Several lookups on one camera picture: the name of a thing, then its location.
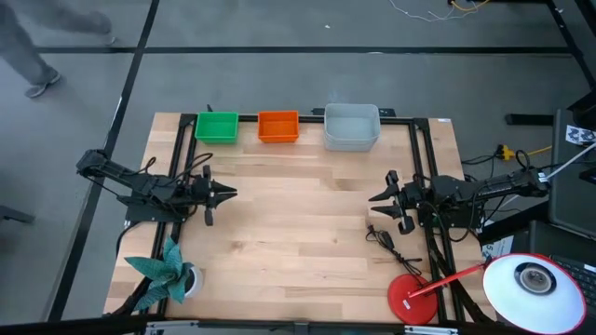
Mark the black metal floor bar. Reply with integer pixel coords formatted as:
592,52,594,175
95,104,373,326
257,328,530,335
505,114,555,126

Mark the black power cable with adaptor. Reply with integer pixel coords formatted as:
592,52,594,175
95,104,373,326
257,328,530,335
364,224,424,276

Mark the thick grey cable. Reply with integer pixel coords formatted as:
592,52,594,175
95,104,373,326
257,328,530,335
539,141,596,182

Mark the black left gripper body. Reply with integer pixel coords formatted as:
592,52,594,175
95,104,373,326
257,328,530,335
182,165,215,228

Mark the teal artificial plant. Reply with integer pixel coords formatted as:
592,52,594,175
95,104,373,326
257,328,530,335
124,235,196,312

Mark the black aluminium table frame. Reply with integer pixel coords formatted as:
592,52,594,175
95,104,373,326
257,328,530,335
106,110,502,335

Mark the grey furniture leg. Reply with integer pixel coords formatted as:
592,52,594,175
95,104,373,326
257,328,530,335
0,204,36,224

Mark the thin white cable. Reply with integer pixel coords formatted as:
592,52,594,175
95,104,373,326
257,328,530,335
387,0,483,23

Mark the white plant pot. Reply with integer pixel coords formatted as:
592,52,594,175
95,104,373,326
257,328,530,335
183,263,205,299

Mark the black tripod stand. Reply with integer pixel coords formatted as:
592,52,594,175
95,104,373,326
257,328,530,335
545,0,596,131

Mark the paper with black pattern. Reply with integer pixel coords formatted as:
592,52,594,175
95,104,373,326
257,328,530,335
564,124,596,147

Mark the yellow extension cable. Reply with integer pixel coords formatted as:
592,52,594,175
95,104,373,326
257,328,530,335
495,143,553,160

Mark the black computer case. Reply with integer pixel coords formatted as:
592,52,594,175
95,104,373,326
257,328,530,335
548,108,596,239

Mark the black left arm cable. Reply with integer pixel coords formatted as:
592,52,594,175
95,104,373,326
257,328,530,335
134,151,216,187

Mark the yellow hanging cable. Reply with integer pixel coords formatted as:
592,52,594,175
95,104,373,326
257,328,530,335
449,0,491,13

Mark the red desk lamp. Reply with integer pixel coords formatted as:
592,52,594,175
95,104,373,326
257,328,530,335
386,253,587,335

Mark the white paper sheet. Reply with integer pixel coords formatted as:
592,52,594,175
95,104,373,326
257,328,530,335
481,234,515,261

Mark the person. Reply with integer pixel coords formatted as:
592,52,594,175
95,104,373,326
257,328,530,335
0,0,114,100

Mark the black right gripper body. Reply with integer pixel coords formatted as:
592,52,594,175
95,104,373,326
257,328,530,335
386,169,437,235

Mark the black laptop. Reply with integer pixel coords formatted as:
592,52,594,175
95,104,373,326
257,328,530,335
528,221,596,308

